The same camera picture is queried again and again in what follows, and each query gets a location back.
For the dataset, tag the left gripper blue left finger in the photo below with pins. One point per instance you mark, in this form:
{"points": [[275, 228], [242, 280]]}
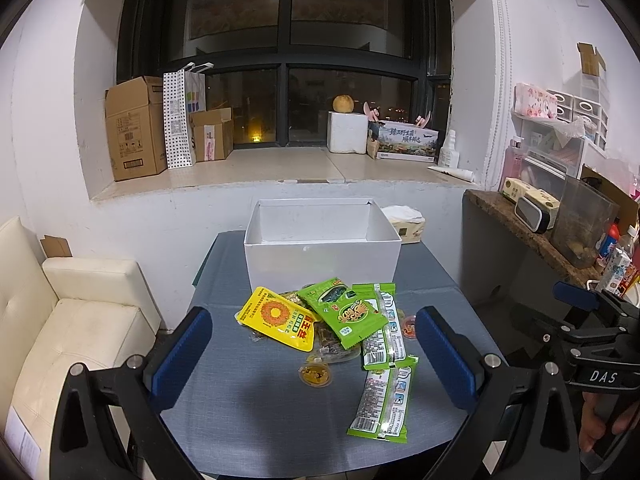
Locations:
{"points": [[108, 424]]}

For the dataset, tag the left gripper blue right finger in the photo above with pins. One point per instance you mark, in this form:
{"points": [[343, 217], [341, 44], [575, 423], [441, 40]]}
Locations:
{"points": [[519, 423]]}

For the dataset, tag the green white snack pack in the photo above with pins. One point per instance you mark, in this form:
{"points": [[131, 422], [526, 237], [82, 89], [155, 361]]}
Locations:
{"points": [[385, 349], [383, 408]]}

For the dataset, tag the green snack bag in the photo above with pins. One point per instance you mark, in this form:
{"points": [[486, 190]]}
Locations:
{"points": [[352, 312]]}

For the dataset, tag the orange jelly cup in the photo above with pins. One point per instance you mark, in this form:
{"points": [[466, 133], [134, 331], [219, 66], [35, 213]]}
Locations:
{"points": [[315, 375]]}

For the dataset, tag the yellow sunflower seed bag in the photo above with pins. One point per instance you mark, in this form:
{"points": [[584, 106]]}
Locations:
{"points": [[278, 318]]}

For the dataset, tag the right hand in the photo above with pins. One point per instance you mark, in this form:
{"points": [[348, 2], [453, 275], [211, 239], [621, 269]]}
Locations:
{"points": [[593, 428]]}

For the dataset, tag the clear plastic container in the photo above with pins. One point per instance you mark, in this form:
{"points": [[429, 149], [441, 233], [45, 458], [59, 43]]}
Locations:
{"points": [[584, 216]]}

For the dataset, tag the cream leather sofa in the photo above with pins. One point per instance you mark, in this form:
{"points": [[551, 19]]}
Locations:
{"points": [[55, 313]]}

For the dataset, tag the brown side counter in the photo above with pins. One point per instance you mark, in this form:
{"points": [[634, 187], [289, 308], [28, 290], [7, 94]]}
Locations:
{"points": [[500, 209]]}

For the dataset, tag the black white device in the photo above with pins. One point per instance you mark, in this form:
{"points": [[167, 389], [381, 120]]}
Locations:
{"points": [[532, 215]]}

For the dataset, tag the red jelly cup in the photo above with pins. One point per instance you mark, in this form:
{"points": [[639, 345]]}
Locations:
{"points": [[408, 327]]}

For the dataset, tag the grey blue table cloth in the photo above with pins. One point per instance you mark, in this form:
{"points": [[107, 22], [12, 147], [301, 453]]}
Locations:
{"points": [[246, 413]]}

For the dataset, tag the yellow green carton box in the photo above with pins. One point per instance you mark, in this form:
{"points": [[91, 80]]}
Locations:
{"points": [[514, 188]]}

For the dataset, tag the rolled white paper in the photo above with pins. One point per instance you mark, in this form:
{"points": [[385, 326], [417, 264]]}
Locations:
{"points": [[461, 174]]}

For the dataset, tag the tissue pack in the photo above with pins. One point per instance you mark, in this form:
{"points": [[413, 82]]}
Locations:
{"points": [[408, 222]]}

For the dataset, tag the white drawer organizer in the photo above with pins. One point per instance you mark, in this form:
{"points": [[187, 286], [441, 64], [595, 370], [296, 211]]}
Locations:
{"points": [[591, 105]]}

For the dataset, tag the white spray bottle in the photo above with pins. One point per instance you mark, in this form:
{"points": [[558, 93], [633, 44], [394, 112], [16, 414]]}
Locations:
{"points": [[448, 155]]}

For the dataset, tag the pink packet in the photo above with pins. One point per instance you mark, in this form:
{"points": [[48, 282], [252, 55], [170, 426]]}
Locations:
{"points": [[532, 101]]}

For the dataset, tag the white storage box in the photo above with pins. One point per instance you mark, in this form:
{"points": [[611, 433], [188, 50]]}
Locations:
{"points": [[295, 242]]}

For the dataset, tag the printed gift box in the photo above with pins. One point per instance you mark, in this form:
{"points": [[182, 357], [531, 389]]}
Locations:
{"points": [[402, 141]]}

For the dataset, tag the white foam box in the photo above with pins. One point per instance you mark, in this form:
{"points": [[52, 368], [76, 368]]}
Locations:
{"points": [[347, 133]]}

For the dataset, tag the large cardboard box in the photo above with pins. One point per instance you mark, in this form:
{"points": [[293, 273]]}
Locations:
{"points": [[135, 128]]}

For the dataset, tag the small open cardboard box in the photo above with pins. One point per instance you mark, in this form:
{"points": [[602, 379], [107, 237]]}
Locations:
{"points": [[213, 134]]}

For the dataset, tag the orange pomelo fruit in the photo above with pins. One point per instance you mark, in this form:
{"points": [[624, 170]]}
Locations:
{"points": [[343, 103]]}

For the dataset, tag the white dotted paper bag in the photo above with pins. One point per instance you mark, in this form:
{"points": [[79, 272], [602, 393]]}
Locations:
{"points": [[184, 93]]}

